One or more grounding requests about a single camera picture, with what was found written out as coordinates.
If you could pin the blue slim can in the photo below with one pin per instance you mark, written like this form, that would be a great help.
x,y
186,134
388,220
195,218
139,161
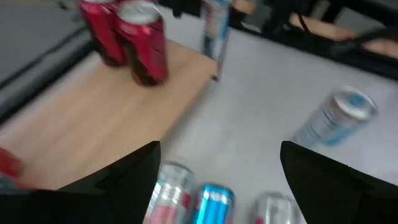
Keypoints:
x,y
214,205

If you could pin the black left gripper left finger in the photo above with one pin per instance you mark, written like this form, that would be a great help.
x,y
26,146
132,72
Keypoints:
x,y
93,202

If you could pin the red Fanta can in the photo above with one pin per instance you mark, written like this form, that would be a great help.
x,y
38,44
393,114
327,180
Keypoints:
x,y
9,166

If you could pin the blue silver Red Bull can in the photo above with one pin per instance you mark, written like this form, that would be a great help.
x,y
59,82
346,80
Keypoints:
x,y
335,119
214,37

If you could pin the red soda can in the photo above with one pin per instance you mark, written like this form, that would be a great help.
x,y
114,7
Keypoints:
x,y
146,49
102,34

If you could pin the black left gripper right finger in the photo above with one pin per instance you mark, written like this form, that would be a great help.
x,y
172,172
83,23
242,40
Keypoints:
x,y
342,196

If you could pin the white Celsius peach can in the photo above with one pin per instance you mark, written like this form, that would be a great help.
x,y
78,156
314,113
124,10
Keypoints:
x,y
172,193

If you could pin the wooden shelf with black legs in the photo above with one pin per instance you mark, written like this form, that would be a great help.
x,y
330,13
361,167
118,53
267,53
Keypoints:
x,y
93,118

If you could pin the silver slim can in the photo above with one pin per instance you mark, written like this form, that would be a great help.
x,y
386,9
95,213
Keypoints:
x,y
273,210

